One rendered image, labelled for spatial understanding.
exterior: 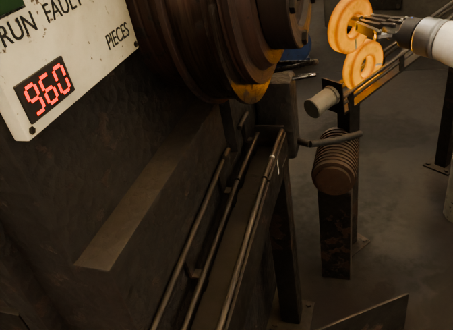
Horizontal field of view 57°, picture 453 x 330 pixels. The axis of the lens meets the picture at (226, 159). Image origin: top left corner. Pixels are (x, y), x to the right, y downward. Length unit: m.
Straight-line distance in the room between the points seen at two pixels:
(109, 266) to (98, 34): 0.30
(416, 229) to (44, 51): 1.56
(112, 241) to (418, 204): 1.51
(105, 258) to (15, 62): 0.27
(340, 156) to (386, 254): 0.57
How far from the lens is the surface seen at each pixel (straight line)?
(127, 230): 0.61
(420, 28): 1.11
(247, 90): 0.74
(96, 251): 0.61
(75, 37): 0.56
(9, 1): 0.48
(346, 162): 1.25
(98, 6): 0.60
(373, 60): 1.38
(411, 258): 1.71
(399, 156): 2.18
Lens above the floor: 1.26
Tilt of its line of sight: 34 degrees down
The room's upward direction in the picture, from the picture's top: 11 degrees counter-clockwise
